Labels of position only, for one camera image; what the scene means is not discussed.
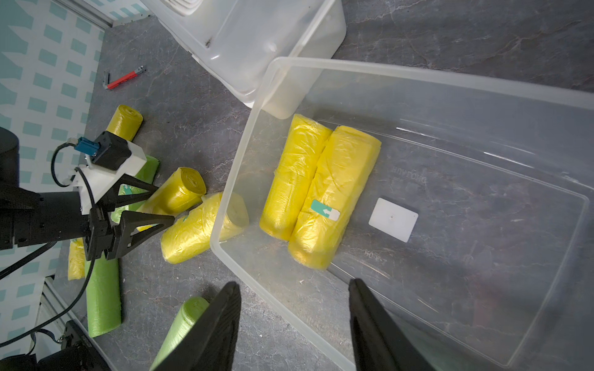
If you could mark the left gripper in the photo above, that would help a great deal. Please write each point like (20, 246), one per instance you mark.
(60, 218)

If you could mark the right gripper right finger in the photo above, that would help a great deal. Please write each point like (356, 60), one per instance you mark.
(379, 344)

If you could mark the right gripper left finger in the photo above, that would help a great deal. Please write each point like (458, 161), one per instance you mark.
(210, 343)

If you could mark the clear plastic storage box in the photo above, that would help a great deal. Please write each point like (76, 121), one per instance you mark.
(498, 271)

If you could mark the yellow roll with blue label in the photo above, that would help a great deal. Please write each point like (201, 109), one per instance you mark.
(341, 175)

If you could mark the yellow roll under left arm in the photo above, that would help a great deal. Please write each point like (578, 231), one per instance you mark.
(76, 260)

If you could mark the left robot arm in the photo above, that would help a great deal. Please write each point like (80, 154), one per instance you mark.
(9, 182)

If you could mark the light green roll centre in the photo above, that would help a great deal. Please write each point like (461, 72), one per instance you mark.
(189, 313)

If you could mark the green roll lower left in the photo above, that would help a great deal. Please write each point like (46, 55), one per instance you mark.
(103, 294)

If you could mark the white label in box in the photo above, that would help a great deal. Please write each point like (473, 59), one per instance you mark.
(394, 220)

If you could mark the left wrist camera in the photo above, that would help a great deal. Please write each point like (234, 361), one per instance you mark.
(108, 175)

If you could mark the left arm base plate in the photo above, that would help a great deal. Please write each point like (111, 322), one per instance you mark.
(77, 353)

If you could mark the red handled hex key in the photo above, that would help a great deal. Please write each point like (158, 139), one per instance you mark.
(109, 84)

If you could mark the white lidded case with handle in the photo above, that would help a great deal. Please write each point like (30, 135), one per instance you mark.
(235, 42)

